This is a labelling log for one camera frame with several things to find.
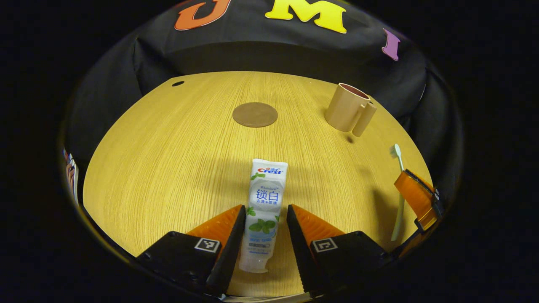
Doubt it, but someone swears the wooden desktop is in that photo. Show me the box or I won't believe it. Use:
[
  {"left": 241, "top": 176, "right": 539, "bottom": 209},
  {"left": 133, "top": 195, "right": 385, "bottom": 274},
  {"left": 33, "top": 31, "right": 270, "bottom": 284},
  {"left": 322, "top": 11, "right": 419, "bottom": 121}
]
[{"left": 83, "top": 71, "right": 434, "bottom": 298}]

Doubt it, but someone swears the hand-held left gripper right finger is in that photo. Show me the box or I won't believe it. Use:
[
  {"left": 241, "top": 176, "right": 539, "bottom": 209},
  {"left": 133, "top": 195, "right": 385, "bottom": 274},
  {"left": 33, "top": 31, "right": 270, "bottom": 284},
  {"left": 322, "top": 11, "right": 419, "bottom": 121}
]
[{"left": 286, "top": 204, "right": 390, "bottom": 295}]

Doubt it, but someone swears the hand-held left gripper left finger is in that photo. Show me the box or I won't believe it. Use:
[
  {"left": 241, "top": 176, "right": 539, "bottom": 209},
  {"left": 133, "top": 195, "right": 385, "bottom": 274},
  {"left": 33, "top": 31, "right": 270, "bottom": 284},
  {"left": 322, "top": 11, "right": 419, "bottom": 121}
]
[{"left": 136, "top": 205, "right": 247, "bottom": 297}]

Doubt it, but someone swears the beige cup with handle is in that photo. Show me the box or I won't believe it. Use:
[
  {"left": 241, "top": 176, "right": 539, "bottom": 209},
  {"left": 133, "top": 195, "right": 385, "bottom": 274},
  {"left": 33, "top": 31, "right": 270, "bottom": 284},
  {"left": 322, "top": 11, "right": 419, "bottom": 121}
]
[{"left": 324, "top": 83, "right": 377, "bottom": 137}]

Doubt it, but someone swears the pale green toothbrush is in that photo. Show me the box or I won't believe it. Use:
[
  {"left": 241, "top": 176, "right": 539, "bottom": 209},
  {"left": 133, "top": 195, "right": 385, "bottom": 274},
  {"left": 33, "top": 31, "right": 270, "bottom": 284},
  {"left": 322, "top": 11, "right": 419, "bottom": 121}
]
[{"left": 390, "top": 144, "right": 407, "bottom": 242}]

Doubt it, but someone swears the colourful printed object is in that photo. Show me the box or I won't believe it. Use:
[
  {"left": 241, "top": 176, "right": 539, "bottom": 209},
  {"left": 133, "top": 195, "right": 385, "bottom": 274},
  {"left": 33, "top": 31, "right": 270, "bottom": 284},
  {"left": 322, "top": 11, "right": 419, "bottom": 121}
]
[{"left": 63, "top": 148, "right": 80, "bottom": 205}]

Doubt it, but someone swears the black backdrop cloth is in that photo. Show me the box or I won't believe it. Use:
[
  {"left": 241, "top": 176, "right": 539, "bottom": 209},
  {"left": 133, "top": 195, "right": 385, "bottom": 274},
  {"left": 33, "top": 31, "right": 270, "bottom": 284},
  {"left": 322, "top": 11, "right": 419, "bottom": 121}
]
[{"left": 63, "top": 0, "right": 464, "bottom": 202}]

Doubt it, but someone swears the round brown coaster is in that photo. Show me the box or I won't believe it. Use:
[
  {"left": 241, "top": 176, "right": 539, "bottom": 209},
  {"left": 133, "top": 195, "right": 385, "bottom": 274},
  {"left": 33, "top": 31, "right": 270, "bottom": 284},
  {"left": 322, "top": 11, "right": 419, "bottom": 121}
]
[{"left": 232, "top": 102, "right": 278, "bottom": 128}]

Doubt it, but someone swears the white toothpaste tube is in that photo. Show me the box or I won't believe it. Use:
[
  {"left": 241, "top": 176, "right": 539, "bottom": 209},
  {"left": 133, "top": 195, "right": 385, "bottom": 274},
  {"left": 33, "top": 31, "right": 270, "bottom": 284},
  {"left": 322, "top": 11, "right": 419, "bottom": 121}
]
[{"left": 239, "top": 159, "right": 289, "bottom": 273}]

